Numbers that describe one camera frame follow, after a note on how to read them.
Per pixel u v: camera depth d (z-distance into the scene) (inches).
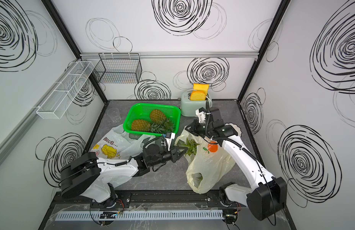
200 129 26.6
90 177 16.9
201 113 27.8
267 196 14.9
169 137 27.3
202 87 39.3
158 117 39.0
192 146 28.0
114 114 41.7
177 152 26.8
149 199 29.7
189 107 39.4
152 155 23.3
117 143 35.9
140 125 36.8
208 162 28.4
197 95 37.9
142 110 42.7
